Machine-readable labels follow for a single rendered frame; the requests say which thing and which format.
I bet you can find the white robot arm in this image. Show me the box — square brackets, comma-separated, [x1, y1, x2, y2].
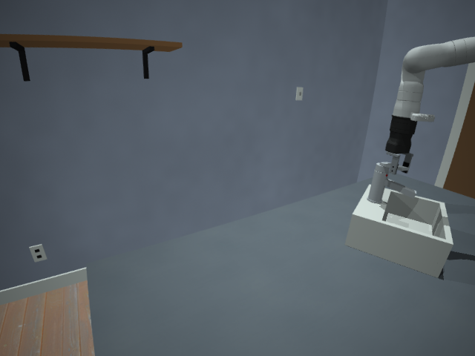
[397, 37, 475, 102]

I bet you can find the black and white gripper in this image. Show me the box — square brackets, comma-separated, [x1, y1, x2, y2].
[385, 100, 435, 174]

